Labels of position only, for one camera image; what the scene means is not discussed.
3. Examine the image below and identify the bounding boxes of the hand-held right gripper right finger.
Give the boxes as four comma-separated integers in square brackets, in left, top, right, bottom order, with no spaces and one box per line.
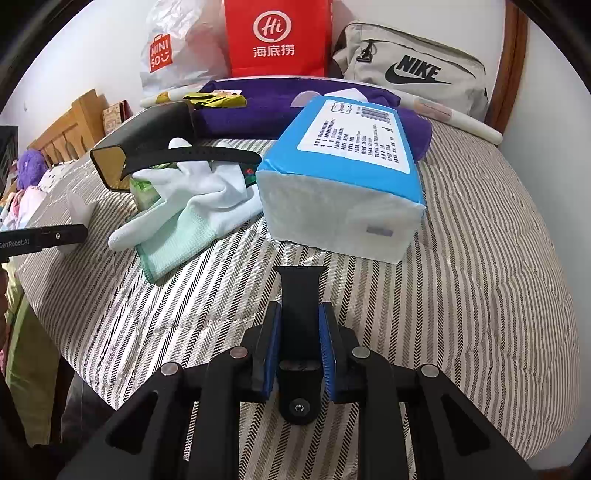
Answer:
[318,302,536,480]

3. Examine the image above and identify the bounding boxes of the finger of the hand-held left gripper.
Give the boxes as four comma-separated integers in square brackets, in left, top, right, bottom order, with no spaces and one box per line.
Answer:
[36,224,88,252]

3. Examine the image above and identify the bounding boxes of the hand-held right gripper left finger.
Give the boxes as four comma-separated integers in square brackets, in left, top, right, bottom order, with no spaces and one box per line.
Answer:
[58,302,283,480]

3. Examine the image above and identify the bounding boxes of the translucent plastic bag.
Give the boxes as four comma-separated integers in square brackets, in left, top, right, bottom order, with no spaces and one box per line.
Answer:
[65,191,98,254]

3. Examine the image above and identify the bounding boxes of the short black watch strap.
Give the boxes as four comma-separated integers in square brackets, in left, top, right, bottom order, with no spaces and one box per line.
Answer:
[276,265,329,424]

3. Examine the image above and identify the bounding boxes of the green tissue pack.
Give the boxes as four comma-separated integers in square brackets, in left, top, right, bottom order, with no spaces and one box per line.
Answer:
[129,178,162,208]

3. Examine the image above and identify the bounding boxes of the mint green cloth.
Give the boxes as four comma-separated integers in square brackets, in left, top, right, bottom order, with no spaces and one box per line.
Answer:
[139,217,250,282]

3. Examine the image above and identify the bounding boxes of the dark tea tin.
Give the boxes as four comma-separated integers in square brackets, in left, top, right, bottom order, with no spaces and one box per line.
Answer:
[90,102,197,192]

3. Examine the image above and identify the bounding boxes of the white glove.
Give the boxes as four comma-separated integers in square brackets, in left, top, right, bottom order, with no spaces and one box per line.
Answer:
[108,137,264,252]

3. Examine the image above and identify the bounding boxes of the long black watch strap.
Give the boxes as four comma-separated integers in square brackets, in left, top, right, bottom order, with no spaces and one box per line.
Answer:
[117,145,262,183]

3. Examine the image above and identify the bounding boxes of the blue tissue pack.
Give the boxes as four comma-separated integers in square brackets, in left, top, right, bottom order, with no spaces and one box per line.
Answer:
[255,95,426,265]

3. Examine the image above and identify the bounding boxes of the colourful printed quilt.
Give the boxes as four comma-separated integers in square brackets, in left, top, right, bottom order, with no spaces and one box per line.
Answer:
[0,185,47,232]

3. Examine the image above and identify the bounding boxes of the purple plush toy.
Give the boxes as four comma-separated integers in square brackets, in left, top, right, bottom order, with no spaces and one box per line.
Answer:
[17,148,44,190]

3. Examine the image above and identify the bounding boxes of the wooden headboard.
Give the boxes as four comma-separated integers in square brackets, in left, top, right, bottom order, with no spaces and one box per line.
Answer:
[28,89,107,167]

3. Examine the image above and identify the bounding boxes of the pale green blanket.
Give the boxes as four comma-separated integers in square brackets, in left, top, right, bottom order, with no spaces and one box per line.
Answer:
[4,295,61,416]

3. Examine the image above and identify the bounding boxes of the brown notebook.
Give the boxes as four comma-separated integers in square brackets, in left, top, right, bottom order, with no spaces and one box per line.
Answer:
[102,102,132,134]

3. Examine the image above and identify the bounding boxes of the striped quilted mattress pad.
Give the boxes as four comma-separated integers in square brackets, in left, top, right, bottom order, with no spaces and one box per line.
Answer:
[14,120,580,467]

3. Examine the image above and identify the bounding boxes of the purple towel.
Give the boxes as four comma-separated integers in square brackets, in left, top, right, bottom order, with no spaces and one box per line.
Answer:
[191,78,432,160]

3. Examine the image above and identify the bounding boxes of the white plastic shopping bag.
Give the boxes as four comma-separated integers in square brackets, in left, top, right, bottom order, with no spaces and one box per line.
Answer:
[140,0,232,100]

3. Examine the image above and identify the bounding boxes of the rolled printed paper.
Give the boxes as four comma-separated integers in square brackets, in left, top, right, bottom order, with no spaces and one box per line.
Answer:
[140,78,503,144]

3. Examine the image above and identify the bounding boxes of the red paper bag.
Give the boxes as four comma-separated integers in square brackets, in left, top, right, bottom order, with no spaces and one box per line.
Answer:
[224,0,334,79]

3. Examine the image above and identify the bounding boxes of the grey waist bag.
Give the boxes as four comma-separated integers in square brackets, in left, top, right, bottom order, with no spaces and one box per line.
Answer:
[331,21,490,123]

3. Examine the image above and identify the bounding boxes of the wooden door frame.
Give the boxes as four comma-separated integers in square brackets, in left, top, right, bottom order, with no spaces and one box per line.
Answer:
[485,0,529,134]

